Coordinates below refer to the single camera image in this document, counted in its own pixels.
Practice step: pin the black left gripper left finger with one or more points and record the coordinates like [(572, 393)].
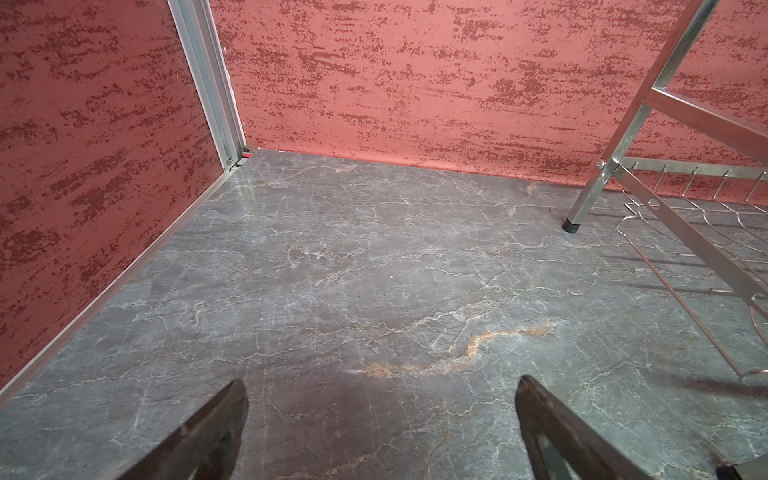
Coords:
[(205, 446)]

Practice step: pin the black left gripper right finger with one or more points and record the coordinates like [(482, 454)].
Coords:
[(560, 445)]

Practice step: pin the steel two-tier dish rack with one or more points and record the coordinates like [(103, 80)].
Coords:
[(688, 154)]

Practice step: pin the aluminium corner post left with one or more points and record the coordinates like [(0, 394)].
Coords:
[(195, 25)]

